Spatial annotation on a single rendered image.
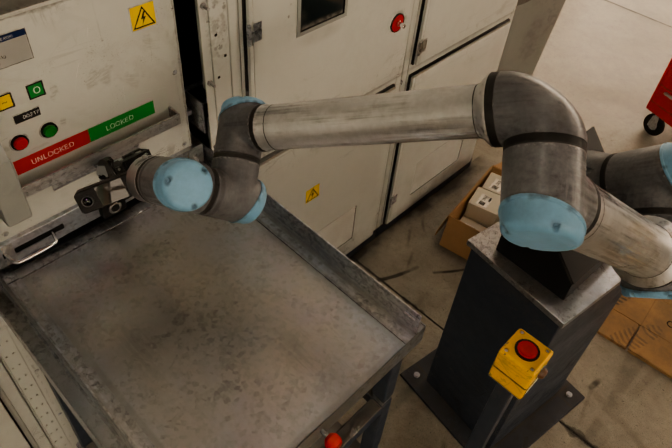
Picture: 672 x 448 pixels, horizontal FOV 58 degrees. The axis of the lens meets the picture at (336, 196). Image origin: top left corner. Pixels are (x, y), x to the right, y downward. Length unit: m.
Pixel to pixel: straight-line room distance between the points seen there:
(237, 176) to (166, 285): 0.36
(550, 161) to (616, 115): 2.87
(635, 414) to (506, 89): 1.71
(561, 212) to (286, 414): 0.64
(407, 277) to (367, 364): 1.26
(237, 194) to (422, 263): 1.53
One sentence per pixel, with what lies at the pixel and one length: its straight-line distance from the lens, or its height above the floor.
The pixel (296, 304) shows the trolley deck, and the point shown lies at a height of 0.85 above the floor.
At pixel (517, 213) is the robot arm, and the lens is 0.87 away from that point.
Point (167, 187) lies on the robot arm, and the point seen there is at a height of 1.21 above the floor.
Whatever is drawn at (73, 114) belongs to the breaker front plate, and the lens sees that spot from 1.36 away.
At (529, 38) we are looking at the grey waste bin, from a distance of 3.56.
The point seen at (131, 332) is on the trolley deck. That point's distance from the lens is 1.33.
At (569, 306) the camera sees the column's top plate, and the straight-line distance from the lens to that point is 1.61.
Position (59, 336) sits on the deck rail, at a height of 0.85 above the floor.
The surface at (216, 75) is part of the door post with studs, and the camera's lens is 1.47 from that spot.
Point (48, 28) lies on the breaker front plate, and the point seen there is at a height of 1.34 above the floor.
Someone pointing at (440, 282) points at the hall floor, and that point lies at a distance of 2.52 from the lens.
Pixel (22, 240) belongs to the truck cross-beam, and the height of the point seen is 0.91.
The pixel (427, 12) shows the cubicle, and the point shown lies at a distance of 2.01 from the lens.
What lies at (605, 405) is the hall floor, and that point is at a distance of 2.43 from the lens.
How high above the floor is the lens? 1.94
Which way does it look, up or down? 44 degrees down
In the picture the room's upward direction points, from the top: 5 degrees clockwise
